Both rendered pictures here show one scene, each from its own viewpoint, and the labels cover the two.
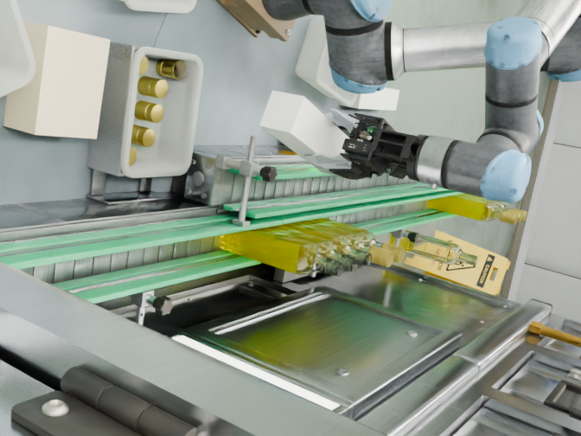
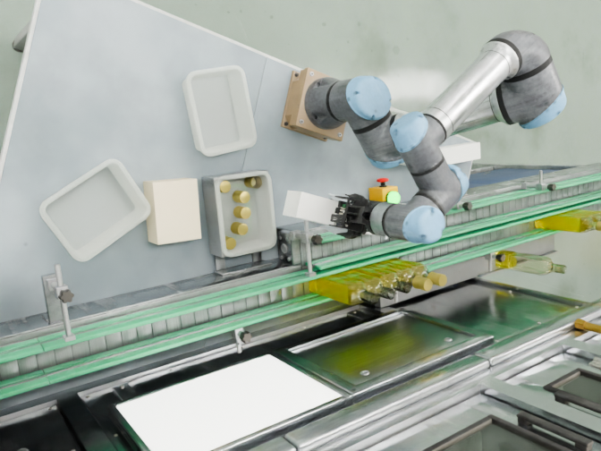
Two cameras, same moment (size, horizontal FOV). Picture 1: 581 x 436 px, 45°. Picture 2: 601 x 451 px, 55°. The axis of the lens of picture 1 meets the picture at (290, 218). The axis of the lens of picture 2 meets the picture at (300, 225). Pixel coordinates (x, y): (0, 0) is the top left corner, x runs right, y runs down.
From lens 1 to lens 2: 0.58 m
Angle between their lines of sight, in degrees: 25
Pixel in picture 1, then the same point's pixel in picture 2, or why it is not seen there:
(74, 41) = (172, 186)
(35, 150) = (172, 251)
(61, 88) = (170, 215)
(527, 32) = (409, 124)
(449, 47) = not seen: hidden behind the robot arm
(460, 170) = (391, 226)
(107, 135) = (214, 233)
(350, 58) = (371, 147)
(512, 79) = (411, 157)
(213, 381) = not seen: outside the picture
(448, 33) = not seen: hidden behind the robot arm
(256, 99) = (338, 182)
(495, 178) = (409, 229)
